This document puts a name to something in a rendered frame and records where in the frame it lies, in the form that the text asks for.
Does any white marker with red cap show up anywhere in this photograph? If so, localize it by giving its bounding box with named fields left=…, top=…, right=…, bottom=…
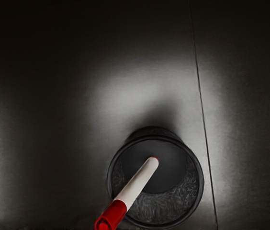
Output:
left=94, top=156, right=160, bottom=230

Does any black mesh pen holder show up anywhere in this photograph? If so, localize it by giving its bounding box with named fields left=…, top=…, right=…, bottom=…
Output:
left=106, top=126, right=205, bottom=230

